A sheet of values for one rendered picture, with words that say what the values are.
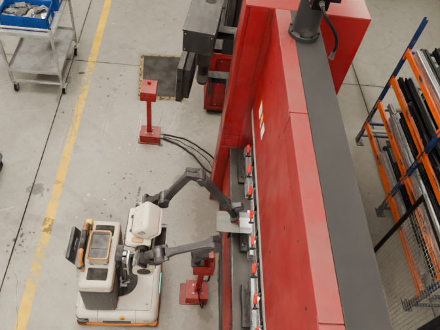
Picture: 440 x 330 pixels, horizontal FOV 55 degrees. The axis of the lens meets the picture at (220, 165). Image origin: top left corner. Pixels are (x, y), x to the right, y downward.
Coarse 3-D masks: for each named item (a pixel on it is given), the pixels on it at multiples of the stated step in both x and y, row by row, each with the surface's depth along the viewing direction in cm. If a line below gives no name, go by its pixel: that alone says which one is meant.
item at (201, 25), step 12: (192, 0) 331; (204, 0) 333; (216, 0) 335; (192, 12) 321; (204, 12) 323; (216, 12) 325; (192, 24) 311; (204, 24) 313; (216, 24) 315; (192, 36) 310; (204, 36) 308; (216, 36) 326; (192, 48) 318; (204, 48) 317; (204, 60) 374; (204, 72) 385
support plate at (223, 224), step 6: (222, 216) 323; (228, 216) 324; (240, 216) 326; (246, 216) 326; (222, 222) 320; (228, 222) 321; (222, 228) 317; (228, 228) 318; (234, 228) 318; (240, 228) 319; (246, 228) 320
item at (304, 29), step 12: (312, 0) 229; (324, 0) 226; (336, 0) 228; (300, 12) 244; (312, 12) 240; (324, 12) 224; (300, 24) 248; (312, 24) 246; (300, 36) 251; (312, 36) 252; (336, 36) 234; (336, 48) 241
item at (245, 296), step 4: (244, 288) 300; (248, 288) 300; (248, 292) 299; (244, 296) 297; (248, 296) 297; (244, 300) 295; (248, 300) 295; (244, 304) 293; (248, 304) 293; (244, 308) 291; (248, 308) 291; (244, 312) 289; (248, 312) 290; (244, 316) 288; (248, 316) 288; (244, 320) 286; (248, 320) 286; (244, 324) 284; (248, 324) 285; (248, 328) 286
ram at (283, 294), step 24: (264, 72) 304; (264, 96) 297; (264, 120) 289; (264, 144) 283; (264, 168) 276; (264, 192) 270; (288, 192) 211; (264, 216) 264; (288, 216) 207; (264, 240) 258; (288, 240) 204; (264, 264) 253; (288, 264) 200; (264, 288) 248; (288, 288) 197; (288, 312) 194
